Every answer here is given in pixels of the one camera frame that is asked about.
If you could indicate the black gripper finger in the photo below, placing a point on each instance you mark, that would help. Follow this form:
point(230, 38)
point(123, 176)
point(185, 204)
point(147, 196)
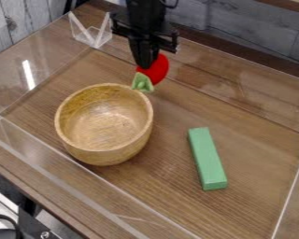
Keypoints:
point(137, 48)
point(152, 53)

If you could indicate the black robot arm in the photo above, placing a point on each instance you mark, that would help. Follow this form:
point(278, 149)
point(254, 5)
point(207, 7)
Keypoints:
point(145, 4)

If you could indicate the wooden bowl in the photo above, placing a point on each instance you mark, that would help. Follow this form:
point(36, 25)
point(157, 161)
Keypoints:
point(104, 123)

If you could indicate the green rectangular block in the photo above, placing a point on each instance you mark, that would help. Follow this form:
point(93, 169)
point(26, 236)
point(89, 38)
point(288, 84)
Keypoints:
point(208, 163)

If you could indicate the clear acrylic tray walls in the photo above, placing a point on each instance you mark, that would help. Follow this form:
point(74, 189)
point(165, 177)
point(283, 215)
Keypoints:
point(149, 197)

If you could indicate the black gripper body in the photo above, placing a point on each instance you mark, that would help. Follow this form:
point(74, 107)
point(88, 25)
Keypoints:
point(145, 22)

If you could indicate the black metal bracket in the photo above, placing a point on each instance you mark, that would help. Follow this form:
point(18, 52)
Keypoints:
point(32, 228)

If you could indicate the red plush strawberry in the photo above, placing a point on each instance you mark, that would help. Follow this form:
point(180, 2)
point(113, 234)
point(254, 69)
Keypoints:
point(147, 78)

